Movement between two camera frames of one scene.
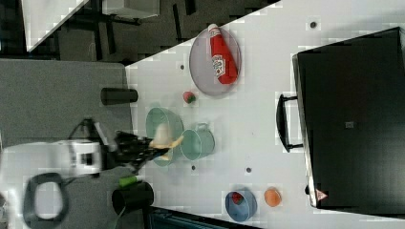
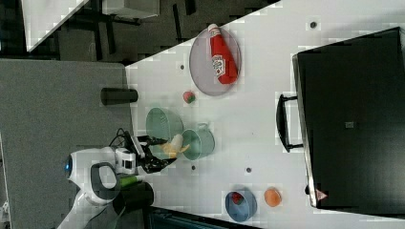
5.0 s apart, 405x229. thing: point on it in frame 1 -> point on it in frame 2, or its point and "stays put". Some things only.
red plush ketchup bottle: (223, 64) stays put
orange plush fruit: (272, 197) stays put
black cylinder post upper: (117, 95) stays put
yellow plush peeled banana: (163, 138) -> (175, 146)
